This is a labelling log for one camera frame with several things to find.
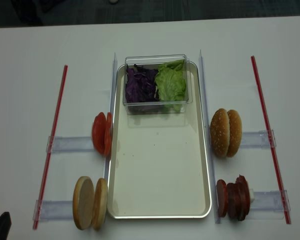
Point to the bun slice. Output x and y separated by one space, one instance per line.
82 202
100 204

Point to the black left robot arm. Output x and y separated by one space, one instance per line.
5 225

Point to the green lettuce leaf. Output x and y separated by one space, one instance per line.
170 81

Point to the front meat patty slice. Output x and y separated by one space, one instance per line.
222 196

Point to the purple cabbage leaves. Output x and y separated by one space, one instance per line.
141 86

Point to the clear plastic container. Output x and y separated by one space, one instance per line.
152 62

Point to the cream metal tray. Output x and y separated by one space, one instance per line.
159 166

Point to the left sesame top bun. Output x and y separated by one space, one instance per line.
220 133

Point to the sesame bun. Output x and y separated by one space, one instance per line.
235 129
220 133

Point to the right sesame top bun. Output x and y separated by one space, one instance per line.
235 129

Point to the clear top bun pusher track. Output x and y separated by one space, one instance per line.
259 139

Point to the clear bun pusher track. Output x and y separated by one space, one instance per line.
259 139
53 210

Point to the dark red patty stack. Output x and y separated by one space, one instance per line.
239 200

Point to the white patty pusher block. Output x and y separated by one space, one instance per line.
251 195

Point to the clear bottom bun pusher track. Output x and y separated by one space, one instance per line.
53 210

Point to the clear patty pusher track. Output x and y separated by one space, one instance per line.
270 201

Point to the left clear long rail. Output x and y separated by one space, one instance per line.
111 85

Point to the clear long rail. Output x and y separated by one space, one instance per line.
111 85
206 123

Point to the left red rail strip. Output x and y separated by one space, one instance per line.
53 131

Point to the red rail strip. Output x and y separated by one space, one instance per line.
268 127
53 131

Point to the right clear long rail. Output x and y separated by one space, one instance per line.
206 123

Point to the right red rail strip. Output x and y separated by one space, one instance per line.
268 127

